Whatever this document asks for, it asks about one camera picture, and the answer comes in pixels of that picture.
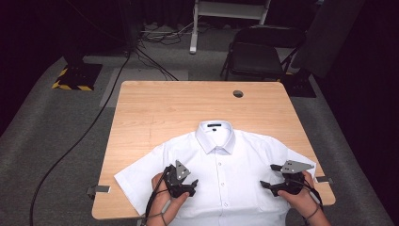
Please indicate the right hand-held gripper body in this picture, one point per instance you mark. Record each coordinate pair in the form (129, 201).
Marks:
(293, 183)

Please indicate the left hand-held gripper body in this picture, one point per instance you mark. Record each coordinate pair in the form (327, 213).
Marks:
(175, 185)

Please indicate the white short-sleeved shirt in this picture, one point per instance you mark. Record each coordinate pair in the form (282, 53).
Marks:
(226, 175)

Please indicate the person's right hand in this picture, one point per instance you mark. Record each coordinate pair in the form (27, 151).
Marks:
(302, 201)

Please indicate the person's left hand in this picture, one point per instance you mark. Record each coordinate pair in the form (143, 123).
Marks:
(161, 202)

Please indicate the metal table clamp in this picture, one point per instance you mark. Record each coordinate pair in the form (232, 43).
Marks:
(324, 180)
(100, 189)

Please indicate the black floor base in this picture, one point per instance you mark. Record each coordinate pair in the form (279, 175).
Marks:
(299, 86)

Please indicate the black folding chair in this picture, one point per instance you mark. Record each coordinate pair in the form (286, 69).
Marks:
(255, 56)

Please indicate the dark grey panel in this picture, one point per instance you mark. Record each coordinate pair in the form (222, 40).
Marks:
(326, 37)

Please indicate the black base with hazard stripes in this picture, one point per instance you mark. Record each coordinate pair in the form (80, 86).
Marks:
(78, 77)

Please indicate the white metal stand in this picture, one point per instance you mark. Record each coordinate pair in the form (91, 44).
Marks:
(194, 34)

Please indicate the black upright post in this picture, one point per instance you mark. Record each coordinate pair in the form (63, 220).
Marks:
(128, 25)

